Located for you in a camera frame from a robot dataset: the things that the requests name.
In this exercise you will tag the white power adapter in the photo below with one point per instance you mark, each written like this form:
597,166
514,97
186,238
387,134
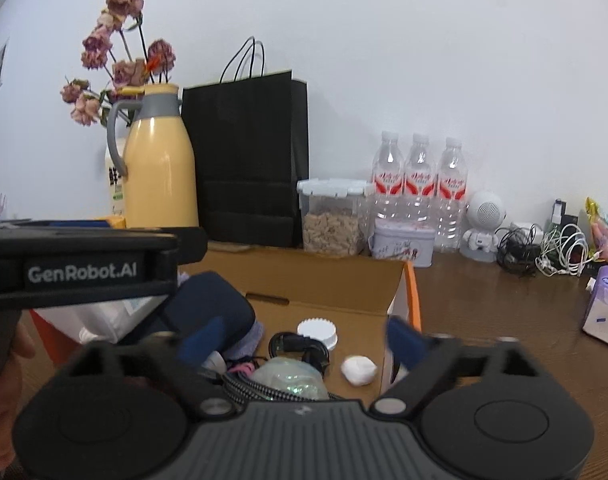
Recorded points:
527,232

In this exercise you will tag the red cardboard box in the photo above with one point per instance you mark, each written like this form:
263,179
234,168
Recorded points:
334,280

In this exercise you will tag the wet wipes packet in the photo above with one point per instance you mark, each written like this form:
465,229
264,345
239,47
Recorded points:
109,317

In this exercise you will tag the white bottle caps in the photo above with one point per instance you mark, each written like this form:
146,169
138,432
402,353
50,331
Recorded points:
318,332

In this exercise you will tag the black paper bag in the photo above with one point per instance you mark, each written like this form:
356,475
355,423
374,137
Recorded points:
244,160

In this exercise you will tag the yellow mug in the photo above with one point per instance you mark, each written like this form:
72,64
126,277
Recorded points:
116,222

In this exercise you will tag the water bottle with red label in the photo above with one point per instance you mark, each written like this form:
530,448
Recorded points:
387,180
420,180
451,190

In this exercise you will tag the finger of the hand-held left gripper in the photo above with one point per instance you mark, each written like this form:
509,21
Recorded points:
191,246
44,225

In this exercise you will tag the milk carton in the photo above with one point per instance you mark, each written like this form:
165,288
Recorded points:
115,185

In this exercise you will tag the white robot speaker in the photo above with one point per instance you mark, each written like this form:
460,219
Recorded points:
483,215

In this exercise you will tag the white cotton ball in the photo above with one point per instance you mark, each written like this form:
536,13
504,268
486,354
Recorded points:
358,371

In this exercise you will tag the dried rose bouquet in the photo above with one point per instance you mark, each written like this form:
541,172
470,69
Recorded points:
126,72

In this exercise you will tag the person's left hand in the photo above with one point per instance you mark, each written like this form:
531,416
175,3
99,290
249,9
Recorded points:
1,410

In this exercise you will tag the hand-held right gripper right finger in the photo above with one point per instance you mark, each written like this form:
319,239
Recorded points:
406,347

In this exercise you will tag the colourful snack packet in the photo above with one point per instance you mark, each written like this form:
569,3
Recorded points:
606,230

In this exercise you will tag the yellow thermos jug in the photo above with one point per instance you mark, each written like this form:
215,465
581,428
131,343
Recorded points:
159,170

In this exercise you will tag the small pink object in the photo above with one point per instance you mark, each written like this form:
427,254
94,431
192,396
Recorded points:
241,368

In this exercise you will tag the pale tin box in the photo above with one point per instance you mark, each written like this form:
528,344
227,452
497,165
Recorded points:
401,245

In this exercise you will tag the clear food container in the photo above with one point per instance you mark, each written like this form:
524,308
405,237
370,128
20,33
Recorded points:
331,230

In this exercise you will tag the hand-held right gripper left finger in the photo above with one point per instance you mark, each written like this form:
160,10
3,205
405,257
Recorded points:
204,342

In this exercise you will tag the purple tissue pack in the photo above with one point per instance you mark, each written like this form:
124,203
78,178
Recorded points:
606,305

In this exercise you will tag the purple cloth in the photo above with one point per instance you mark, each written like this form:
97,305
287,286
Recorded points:
249,342

